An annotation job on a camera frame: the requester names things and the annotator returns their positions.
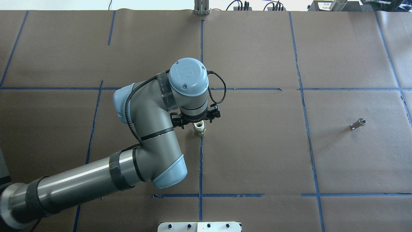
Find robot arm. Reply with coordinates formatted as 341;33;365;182
1;58;209;232

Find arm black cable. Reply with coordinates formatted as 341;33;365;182
124;70;227;145

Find aluminium profile post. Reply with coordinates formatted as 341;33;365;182
194;0;210;15

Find black cables at table edge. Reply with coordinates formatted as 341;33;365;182
225;0;287;12

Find PPR valve with white ends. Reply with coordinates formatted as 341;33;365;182
193;121;206;136

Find grey equipment box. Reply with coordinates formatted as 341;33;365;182
307;0;412;12

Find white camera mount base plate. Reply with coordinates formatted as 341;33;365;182
157;221;242;232

